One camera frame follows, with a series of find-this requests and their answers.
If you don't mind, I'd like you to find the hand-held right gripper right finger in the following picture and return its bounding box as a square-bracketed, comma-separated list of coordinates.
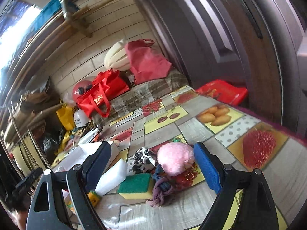
[193, 142, 288, 230]

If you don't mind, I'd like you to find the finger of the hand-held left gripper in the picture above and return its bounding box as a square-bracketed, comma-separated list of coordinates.
[10, 167, 44, 198]

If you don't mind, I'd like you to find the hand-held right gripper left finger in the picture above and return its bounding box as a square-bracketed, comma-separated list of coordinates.
[25, 141, 113, 230]

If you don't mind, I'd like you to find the white foam block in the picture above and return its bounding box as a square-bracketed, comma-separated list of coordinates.
[95, 158, 129, 196]

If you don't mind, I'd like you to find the white shallow cardboard box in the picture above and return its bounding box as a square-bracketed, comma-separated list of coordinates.
[51, 141, 120, 218]

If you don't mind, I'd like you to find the pink plush ball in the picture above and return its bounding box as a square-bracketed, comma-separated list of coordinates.
[156, 142, 195, 176]

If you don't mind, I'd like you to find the green and yellow sponge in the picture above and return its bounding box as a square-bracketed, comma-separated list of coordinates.
[117, 172, 154, 200]

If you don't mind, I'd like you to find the black and white scarf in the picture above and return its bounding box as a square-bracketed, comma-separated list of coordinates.
[131, 147, 157, 175]

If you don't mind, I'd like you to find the fruit print tablecloth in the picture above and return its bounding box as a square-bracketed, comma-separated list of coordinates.
[50, 85, 307, 230]

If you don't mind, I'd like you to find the black plastic bag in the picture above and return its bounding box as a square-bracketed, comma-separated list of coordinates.
[42, 127, 63, 154]

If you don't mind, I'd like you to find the dark blue cloth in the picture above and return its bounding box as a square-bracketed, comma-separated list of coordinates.
[152, 164, 174, 191]

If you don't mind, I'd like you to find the purple knotted cloth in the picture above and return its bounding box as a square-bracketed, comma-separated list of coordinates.
[146, 176, 178, 208]

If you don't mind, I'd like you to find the yellow plastic bag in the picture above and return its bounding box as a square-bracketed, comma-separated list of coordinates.
[56, 101, 76, 131]

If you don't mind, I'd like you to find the metal storage shelf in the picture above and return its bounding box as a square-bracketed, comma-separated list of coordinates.
[0, 77, 63, 173]

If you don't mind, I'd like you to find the flat red printed bag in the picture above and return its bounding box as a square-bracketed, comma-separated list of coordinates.
[195, 80, 248, 106]

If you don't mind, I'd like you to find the red shopping bag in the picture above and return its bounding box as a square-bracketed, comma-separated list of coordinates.
[77, 69, 130, 118]

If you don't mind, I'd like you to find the brown paper bag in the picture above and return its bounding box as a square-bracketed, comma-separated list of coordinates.
[20, 92, 58, 113]

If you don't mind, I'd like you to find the plaid bench cover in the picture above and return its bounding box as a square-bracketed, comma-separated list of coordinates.
[90, 72, 190, 126]

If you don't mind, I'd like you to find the cream folded bag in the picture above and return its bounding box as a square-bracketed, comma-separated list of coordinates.
[104, 39, 131, 72]

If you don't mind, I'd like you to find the dark red fabric bag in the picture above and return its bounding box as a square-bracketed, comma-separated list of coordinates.
[125, 38, 172, 85]

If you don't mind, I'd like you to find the brown panelled door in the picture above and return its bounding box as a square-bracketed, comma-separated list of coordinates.
[123, 0, 307, 127]

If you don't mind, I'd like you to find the hoe with wooden handle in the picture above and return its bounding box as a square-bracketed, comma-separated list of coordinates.
[59, 0, 139, 39]

